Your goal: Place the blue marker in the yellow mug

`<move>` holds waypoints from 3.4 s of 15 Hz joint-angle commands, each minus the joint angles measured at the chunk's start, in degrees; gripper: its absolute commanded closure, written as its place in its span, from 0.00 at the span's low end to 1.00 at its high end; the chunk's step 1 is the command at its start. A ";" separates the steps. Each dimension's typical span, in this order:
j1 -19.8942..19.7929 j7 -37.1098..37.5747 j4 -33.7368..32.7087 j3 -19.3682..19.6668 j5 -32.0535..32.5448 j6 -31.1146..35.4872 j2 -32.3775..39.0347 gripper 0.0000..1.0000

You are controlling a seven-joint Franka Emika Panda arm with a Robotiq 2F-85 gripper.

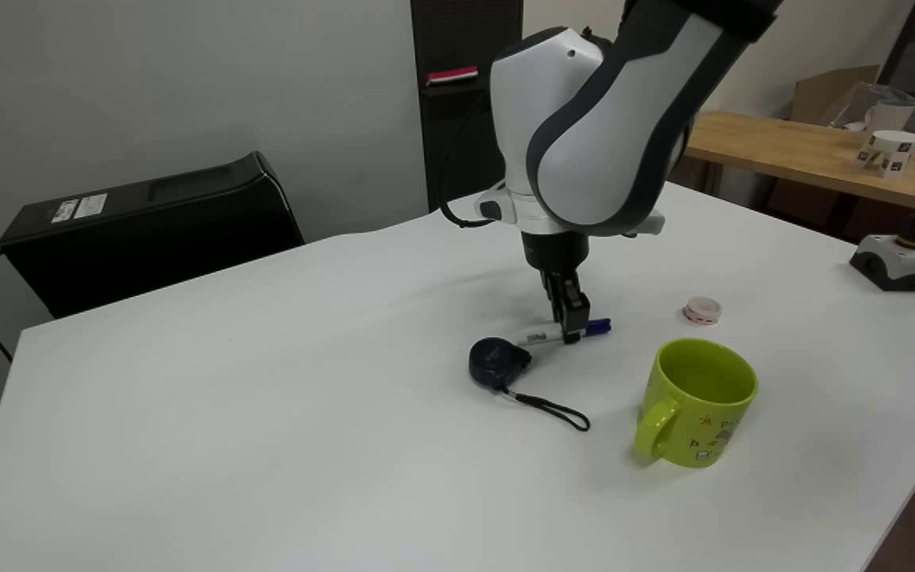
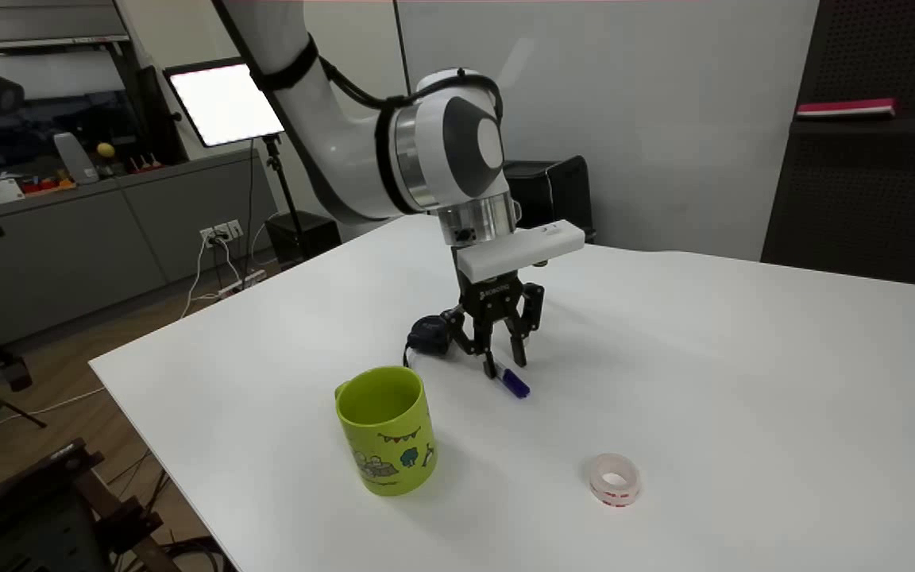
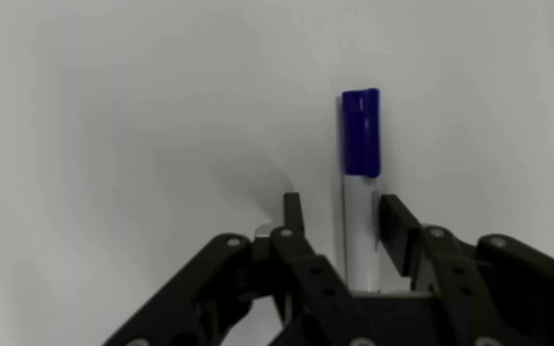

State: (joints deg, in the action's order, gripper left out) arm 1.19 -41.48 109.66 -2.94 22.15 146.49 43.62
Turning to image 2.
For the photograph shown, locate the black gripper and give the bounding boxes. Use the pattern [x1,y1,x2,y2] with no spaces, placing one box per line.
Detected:
[453,267,545,382]

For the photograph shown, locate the blue capped white marker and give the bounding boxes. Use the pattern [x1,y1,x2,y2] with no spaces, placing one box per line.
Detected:
[494,364,532,403]

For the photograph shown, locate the yellow green mug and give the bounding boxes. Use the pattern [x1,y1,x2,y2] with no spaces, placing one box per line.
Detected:
[331,364,440,504]

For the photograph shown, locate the clear tape roll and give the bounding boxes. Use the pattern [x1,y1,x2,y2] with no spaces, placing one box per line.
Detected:
[582,456,645,511]

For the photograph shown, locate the black box on floor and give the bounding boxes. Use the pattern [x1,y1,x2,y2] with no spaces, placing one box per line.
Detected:
[262,211,343,267]

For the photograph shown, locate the black light stand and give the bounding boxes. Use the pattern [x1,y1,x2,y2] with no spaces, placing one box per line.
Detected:
[259,134,308,233]

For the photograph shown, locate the bright LED light panel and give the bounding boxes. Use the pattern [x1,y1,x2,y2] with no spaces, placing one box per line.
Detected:
[160,56,289,154]

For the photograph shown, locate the tall black cabinet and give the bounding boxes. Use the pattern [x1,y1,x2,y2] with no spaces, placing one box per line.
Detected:
[760,0,915,293]

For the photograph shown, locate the pink book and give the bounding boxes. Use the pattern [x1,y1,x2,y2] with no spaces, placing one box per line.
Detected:
[794,96,900,120]

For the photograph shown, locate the grey low cabinet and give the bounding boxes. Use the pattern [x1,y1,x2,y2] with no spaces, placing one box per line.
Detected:
[0,147,279,364]

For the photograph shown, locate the grey bottle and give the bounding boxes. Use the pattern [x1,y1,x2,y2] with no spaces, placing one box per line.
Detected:
[53,131,101,188]

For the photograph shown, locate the black tape measure with strap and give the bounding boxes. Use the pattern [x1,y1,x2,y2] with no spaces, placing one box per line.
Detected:
[402,308,470,369]

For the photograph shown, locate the white wall power outlet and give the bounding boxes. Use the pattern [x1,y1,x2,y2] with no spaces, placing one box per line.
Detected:
[195,216,245,248]

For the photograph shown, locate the white power cable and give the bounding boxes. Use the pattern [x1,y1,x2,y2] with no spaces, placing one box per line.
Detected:
[182,234,270,312]

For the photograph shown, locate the black metal frame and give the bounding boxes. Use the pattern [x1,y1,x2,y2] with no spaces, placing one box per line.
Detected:
[0,439,238,572]

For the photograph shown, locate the grey wall cabinet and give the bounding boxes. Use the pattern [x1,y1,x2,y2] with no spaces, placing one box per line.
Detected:
[0,0,132,50]

